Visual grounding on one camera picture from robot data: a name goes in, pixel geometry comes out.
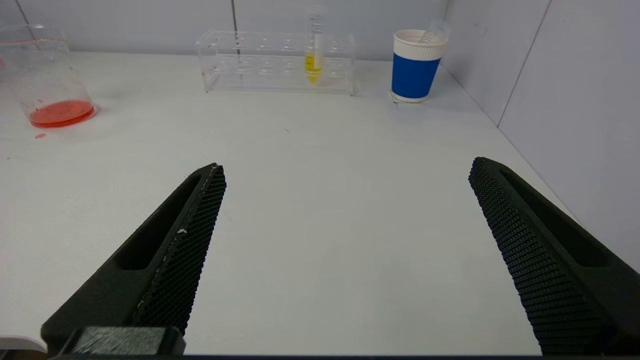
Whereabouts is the yellow pigment test tube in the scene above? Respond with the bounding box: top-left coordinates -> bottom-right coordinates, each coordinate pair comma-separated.
304,4 -> 326,85

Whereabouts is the clear acrylic test tube rack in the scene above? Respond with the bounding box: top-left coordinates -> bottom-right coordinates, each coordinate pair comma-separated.
196,29 -> 357,96

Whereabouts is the blue and white paper cup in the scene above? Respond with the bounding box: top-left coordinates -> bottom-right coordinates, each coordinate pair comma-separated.
390,29 -> 449,104

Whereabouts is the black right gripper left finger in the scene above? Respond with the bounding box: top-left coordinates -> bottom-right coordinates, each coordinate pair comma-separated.
41,163 -> 227,351

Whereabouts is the clear glass beaker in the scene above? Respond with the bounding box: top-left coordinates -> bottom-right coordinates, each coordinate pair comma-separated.
0,25 -> 97,129

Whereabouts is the red pigment test tube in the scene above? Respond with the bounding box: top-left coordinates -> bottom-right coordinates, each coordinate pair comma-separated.
419,19 -> 452,46

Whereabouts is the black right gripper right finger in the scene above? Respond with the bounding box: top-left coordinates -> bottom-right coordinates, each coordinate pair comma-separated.
468,157 -> 640,356

